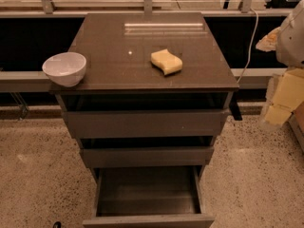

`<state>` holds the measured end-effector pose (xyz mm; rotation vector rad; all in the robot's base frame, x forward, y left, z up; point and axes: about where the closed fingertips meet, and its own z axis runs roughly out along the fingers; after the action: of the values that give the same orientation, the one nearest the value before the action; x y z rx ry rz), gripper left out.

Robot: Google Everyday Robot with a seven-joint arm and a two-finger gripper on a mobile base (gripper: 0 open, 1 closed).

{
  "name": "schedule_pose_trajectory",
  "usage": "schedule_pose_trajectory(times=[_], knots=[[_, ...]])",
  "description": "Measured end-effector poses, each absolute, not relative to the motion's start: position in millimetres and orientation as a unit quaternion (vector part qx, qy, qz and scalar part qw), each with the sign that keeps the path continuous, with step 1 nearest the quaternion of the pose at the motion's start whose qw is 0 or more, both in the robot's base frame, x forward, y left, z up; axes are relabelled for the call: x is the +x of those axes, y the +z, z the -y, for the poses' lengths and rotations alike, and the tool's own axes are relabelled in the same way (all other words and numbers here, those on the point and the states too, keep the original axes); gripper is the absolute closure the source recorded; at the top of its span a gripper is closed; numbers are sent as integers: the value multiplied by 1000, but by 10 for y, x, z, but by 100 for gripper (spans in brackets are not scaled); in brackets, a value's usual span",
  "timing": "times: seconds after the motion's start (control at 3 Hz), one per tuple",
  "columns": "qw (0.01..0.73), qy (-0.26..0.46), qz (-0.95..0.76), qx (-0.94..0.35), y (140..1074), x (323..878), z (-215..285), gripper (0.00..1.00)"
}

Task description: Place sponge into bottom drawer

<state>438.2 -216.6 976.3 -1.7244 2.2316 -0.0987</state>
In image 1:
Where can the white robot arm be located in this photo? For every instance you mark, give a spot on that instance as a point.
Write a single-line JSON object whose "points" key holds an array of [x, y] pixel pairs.
{"points": [[285, 92]]}

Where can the white ceramic bowl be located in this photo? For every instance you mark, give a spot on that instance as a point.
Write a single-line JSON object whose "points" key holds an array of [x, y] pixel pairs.
{"points": [[65, 69]]}

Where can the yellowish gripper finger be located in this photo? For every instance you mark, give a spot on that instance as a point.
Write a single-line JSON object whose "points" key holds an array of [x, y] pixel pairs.
{"points": [[268, 42]]}

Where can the dark grey drawer cabinet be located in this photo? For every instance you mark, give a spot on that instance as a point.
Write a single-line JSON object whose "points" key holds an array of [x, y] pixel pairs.
{"points": [[121, 77]]}

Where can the grey top drawer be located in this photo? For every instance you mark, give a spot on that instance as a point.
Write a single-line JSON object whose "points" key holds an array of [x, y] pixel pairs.
{"points": [[144, 124]]}

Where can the yellow wavy sponge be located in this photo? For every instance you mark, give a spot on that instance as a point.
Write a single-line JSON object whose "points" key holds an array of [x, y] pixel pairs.
{"points": [[167, 62]]}

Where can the grey middle drawer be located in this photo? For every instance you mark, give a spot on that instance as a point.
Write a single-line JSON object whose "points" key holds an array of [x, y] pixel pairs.
{"points": [[148, 156]]}

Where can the grey open bottom drawer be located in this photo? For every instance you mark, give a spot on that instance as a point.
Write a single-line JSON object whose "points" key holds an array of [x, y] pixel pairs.
{"points": [[149, 197]]}

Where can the cardboard box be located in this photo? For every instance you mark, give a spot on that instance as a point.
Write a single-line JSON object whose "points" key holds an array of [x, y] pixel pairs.
{"points": [[297, 124]]}

